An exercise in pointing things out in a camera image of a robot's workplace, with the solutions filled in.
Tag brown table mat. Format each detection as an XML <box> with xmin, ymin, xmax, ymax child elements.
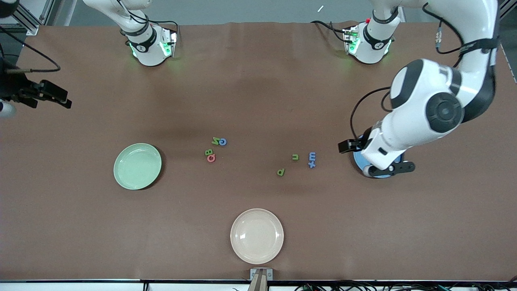
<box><xmin>0</xmin><ymin>21</ymin><xmax>517</xmax><ymax>282</ymax></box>

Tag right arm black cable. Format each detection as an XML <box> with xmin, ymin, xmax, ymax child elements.
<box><xmin>0</xmin><ymin>25</ymin><xmax>61</xmax><ymax>74</ymax></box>

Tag aluminium frame profile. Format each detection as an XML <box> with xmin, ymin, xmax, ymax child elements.
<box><xmin>40</xmin><ymin>0</ymin><xmax>56</xmax><ymax>25</ymax></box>
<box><xmin>12</xmin><ymin>8</ymin><xmax>41</xmax><ymax>36</ymax></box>
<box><xmin>499</xmin><ymin>0</ymin><xmax>517</xmax><ymax>21</ymax></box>

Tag tangled black floor cables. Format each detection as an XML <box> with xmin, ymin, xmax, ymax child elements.
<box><xmin>294</xmin><ymin>278</ymin><xmax>517</xmax><ymax>291</ymax></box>

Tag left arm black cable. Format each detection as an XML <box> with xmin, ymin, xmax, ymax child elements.
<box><xmin>350</xmin><ymin>2</ymin><xmax>465</xmax><ymax>140</ymax></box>

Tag black base power cable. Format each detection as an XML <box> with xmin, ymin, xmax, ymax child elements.
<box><xmin>310</xmin><ymin>20</ymin><xmax>350</xmax><ymax>44</ymax></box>
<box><xmin>116</xmin><ymin>0</ymin><xmax>179</xmax><ymax>46</ymax></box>

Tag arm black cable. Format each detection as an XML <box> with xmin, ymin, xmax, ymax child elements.
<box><xmin>0</xmin><ymin>25</ymin><xmax>61</xmax><ymax>74</ymax></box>
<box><xmin>350</xmin><ymin>2</ymin><xmax>465</xmax><ymax>140</ymax></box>

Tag beige plate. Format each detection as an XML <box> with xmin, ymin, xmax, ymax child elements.
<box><xmin>230</xmin><ymin>208</ymin><xmax>284</xmax><ymax>265</ymax></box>

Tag green plate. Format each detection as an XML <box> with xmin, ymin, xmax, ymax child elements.
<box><xmin>113</xmin><ymin>143</ymin><xmax>162</xmax><ymax>190</ymax></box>

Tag aluminium camera post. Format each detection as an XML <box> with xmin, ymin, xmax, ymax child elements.
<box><xmin>247</xmin><ymin>270</ymin><xmax>270</xmax><ymax>291</ymax></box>

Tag blue plate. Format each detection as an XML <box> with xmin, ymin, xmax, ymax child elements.
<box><xmin>353</xmin><ymin>148</ymin><xmax>404</xmax><ymax>179</ymax></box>

